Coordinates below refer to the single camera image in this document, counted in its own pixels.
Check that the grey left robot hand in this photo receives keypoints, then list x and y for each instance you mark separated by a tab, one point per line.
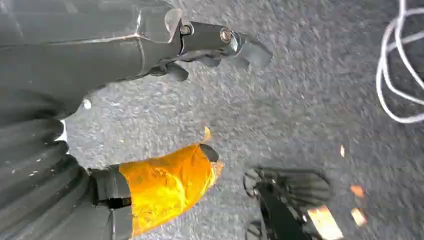
66	59

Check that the ribbed grey left robot arm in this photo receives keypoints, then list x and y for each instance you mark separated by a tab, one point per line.
36	185

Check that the black robot foot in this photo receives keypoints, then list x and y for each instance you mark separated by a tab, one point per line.
285	198

